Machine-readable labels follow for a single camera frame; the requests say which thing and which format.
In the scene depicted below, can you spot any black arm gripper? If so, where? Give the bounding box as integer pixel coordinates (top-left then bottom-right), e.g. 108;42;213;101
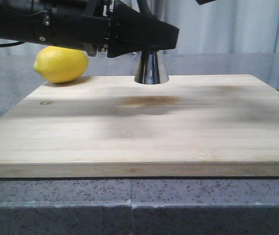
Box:
195;0;215;5

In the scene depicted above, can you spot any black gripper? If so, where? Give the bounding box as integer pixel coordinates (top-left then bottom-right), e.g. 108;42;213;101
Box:
29;0;179;58

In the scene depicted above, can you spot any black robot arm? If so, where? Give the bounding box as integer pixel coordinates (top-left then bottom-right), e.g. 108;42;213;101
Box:
0;0;179;58

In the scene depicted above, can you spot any steel double jigger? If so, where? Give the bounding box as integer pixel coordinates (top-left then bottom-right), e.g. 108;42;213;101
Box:
134;51;169;85

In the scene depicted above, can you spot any black cable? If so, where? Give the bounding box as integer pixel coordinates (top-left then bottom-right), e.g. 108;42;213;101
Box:
0;41;24;48

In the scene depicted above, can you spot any yellow lemon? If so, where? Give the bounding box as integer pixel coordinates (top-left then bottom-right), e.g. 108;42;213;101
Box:
33;46;89;84

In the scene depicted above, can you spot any light wooden cutting board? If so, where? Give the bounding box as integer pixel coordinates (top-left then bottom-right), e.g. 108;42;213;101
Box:
0;74;279;178

